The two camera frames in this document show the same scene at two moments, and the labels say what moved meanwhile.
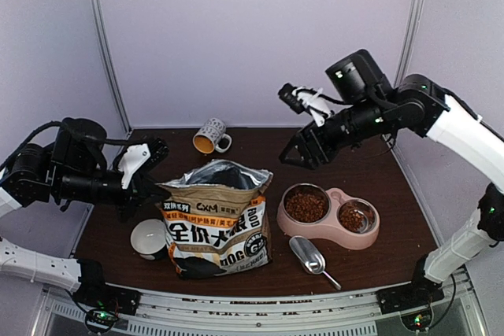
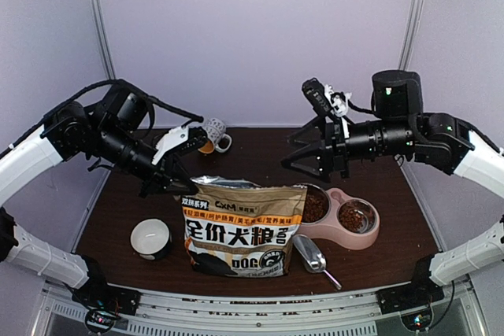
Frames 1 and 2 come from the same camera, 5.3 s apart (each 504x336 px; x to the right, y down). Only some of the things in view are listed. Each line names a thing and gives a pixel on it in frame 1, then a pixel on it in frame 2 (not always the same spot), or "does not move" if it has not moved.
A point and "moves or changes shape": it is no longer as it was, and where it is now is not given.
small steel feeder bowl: [357, 216] does not move
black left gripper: [139, 193] -> [161, 180]
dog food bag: [215, 219] moves or changes shape
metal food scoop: [309, 258] does not move
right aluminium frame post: [418, 2] does not move
